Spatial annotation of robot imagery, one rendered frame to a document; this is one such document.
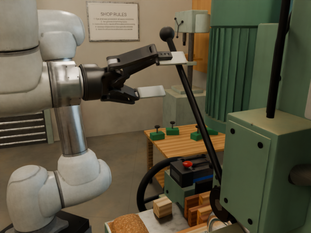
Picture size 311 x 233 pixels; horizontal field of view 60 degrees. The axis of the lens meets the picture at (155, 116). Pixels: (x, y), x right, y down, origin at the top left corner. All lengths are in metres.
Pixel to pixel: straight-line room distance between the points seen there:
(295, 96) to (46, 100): 0.41
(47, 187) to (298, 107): 0.91
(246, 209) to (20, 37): 0.42
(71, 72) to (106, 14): 3.02
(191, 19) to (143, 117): 1.62
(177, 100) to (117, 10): 1.39
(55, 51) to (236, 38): 0.68
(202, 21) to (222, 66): 2.21
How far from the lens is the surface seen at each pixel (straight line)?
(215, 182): 0.73
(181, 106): 2.92
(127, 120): 3.80
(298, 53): 0.41
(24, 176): 1.10
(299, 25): 0.41
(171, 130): 2.32
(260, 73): 0.51
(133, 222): 0.75
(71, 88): 0.53
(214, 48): 0.58
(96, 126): 3.74
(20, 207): 1.12
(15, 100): 0.52
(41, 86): 0.52
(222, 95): 0.57
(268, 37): 0.50
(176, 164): 0.85
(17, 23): 0.49
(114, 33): 3.55
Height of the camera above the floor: 1.41
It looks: 18 degrees down
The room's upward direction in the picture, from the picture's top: straight up
